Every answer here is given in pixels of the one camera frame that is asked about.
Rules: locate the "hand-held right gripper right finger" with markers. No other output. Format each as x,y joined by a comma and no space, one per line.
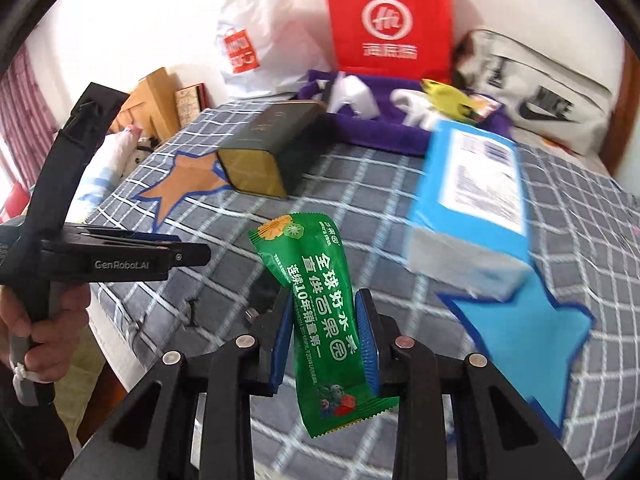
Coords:
367,345

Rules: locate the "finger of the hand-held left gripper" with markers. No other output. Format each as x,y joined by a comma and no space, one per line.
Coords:
190,255
130,235

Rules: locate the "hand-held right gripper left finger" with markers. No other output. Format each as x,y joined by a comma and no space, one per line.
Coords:
282,350

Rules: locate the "green snack packet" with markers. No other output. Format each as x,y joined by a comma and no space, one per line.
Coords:
325,320

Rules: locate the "purple fleece towel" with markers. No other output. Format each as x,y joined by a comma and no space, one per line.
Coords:
380,132

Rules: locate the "white tissue sheet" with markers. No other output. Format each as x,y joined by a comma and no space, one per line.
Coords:
365,105

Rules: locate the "large white tissue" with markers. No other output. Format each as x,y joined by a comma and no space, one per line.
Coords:
415,110

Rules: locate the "yellow fabric pouch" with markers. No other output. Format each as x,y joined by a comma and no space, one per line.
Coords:
445,100

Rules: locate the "person's left hand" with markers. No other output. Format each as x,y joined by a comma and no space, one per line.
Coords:
55,350

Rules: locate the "white patterned pillow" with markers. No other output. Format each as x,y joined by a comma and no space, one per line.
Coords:
110,160

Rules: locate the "small black clip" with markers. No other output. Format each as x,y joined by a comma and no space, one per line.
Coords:
192,312

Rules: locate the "red box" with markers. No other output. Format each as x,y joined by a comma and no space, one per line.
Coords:
12,202

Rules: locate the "striped curtain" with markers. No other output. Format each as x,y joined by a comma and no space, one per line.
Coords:
25,100

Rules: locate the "wooden cabinet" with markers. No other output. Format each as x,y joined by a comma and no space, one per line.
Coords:
155,95

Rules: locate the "dark green tin box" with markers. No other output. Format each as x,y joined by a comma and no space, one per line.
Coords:
270,140

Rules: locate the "brown patterned box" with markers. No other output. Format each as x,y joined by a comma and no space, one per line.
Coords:
190,105

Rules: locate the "grey checked bed sheet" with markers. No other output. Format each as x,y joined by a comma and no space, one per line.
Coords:
350,195

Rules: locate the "blue tissue pack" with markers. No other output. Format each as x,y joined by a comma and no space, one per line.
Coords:
475,185

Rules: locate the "white plastic bag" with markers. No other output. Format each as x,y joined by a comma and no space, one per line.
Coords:
280,20

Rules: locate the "grey waist bag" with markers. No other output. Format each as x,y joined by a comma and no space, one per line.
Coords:
550,135

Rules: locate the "red paper bag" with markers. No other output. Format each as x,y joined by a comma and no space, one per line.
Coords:
340,10

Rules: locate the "wooden headboard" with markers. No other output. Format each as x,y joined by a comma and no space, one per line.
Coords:
625,125

